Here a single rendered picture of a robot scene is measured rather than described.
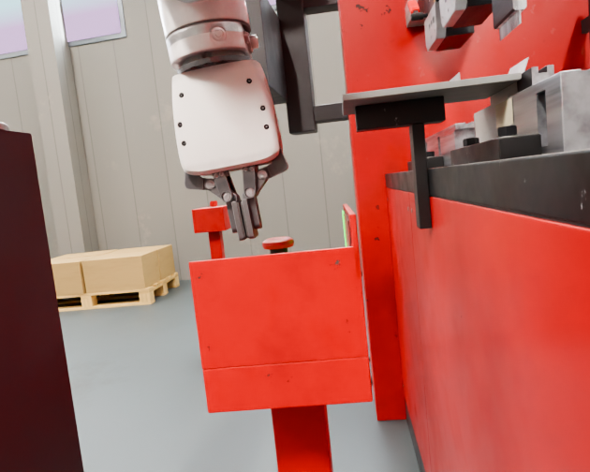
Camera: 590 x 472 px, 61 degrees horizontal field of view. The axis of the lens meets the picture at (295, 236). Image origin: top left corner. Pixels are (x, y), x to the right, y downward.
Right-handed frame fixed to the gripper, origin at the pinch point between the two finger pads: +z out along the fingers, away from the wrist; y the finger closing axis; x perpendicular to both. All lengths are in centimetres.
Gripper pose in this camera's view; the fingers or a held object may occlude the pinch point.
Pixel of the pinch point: (245, 218)
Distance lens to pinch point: 51.4
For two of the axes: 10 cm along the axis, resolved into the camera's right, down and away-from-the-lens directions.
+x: -0.6, 1.1, -9.9
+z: 1.9, 9.8, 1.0
